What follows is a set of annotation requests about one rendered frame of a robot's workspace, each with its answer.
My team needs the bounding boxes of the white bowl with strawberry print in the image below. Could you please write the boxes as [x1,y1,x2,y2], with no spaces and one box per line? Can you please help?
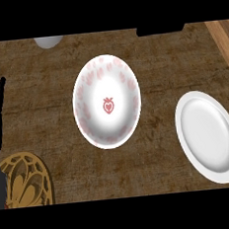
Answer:
[67,51,146,153]

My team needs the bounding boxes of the plain white plate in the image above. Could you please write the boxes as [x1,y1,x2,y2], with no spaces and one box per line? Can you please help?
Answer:
[172,87,229,189]

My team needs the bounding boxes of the white rounded object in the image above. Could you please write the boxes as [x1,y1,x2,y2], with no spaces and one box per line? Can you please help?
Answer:
[33,35,65,50]

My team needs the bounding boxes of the golden openwork trivet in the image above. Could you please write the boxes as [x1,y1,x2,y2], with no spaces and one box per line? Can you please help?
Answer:
[0,148,56,210]

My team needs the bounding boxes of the brown woven placemat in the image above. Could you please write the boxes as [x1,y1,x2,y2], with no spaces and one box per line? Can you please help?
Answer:
[0,18,229,210]

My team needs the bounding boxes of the black appliance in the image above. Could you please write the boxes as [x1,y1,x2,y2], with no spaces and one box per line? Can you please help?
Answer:
[135,23,186,38]

